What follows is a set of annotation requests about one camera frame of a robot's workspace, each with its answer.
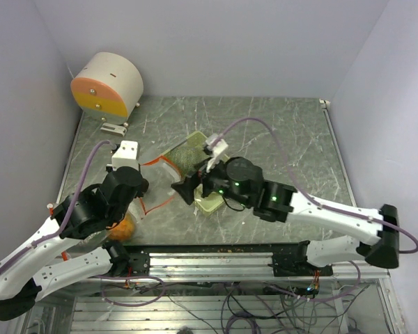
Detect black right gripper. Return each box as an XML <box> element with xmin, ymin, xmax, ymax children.
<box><xmin>171</xmin><ymin>152</ymin><xmax>251</xmax><ymax>207</ymax></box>

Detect spare clear zip bag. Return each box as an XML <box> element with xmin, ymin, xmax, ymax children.
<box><xmin>130</xmin><ymin>147</ymin><xmax>182</xmax><ymax>221</ymax></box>

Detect orange toy pineapple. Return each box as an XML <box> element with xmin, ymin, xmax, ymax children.
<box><xmin>107</xmin><ymin>213</ymin><xmax>135</xmax><ymax>241</ymax></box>

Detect clear zip bag orange zipper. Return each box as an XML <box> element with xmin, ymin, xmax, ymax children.
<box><xmin>59</xmin><ymin>198</ymin><xmax>115</xmax><ymax>242</ymax></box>

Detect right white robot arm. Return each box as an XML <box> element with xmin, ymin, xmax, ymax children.
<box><xmin>171</xmin><ymin>157</ymin><xmax>400</xmax><ymax>276</ymax></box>

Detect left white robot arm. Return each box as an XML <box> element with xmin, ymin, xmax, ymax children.
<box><xmin>0</xmin><ymin>166</ymin><xmax>148</xmax><ymax>321</ymax></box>

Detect pale green plastic basket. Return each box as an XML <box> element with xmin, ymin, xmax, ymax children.
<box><xmin>162</xmin><ymin>131</ymin><xmax>224</xmax><ymax>216</ymax></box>

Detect green netted toy melon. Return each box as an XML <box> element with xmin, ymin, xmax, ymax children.
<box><xmin>169</xmin><ymin>145</ymin><xmax>207</xmax><ymax>176</ymax></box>

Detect beige drum orange yellow face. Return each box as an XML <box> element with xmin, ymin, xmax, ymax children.
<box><xmin>70</xmin><ymin>51</ymin><xmax>144</xmax><ymax>125</ymax></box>

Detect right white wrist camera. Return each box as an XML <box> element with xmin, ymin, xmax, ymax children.
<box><xmin>203</xmin><ymin>134</ymin><xmax>229</xmax><ymax>173</ymax></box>

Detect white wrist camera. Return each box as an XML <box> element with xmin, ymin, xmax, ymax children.
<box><xmin>111</xmin><ymin>141</ymin><xmax>139</xmax><ymax>171</ymax></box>
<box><xmin>203</xmin><ymin>134</ymin><xmax>229</xmax><ymax>173</ymax></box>

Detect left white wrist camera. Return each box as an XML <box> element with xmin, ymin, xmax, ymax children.
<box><xmin>111</xmin><ymin>141</ymin><xmax>139</xmax><ymax>171</ymax></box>

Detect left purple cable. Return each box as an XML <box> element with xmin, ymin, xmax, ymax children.
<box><xmin>0</xmin><ymin>139</ymin><xmax>112</xmax><ymax>283</ymax></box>

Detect purple cable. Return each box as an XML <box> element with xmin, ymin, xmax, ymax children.
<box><xmin>0</xmin><ymin>139</ymin><xmax>112</xmax><ymax>283</ymax></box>
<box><xmin>208</xmin><ymin>117</ymin><xmax>418</xmax><ymax>254</ymax></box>

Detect small white bracket block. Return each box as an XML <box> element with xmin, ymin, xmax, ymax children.
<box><xmin>100</xmin><ymin>122</ymin><xmax>127</xmax><ymax>137</ymax></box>

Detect aluminium rail frame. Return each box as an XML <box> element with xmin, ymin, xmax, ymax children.
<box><xmin>52</xmin><ymin>243</ymin><xmax>391</xmax><ymax>279</ymax></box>

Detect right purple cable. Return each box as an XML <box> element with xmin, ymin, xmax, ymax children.
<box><xmin>208</xmin><ymin>117</ymin><xmax>418</xmax><ymax>254</ymax></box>

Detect loose cables under table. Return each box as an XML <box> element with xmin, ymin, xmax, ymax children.
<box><xmin>97</xmin><ymin>271</ymin><xmax>370</xmax><ymax>334</ymax></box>

